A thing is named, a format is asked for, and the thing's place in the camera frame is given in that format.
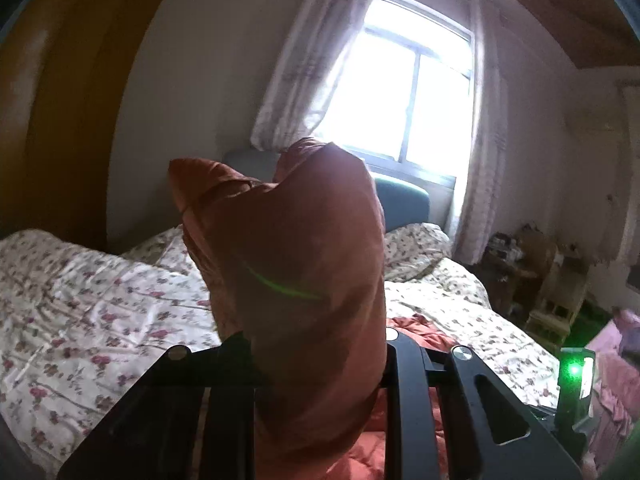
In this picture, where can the pink cloth pile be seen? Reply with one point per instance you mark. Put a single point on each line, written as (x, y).
(615, 397)

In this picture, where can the cluttered wooden nightstand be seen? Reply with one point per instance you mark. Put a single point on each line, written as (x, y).
(535, 283)

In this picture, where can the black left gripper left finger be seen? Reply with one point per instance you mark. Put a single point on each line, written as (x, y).
(189, 416)

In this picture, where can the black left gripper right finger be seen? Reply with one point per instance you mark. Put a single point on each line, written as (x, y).
(450, 416)

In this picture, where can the dark wooden wardrobe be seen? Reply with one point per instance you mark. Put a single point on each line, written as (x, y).
(64, 70)

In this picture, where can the pale patterned left curtain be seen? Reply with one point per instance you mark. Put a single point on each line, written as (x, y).
(303, 80)

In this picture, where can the floral white quilt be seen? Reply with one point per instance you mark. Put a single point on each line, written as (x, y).
(79, 327)

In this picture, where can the pale right curtain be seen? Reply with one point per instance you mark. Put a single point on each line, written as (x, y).
(476, 193)

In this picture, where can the orange down jacket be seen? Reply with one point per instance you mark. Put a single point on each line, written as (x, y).
(313, 381)

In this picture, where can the grey yellow blue headboard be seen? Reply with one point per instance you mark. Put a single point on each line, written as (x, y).
(403, 203)

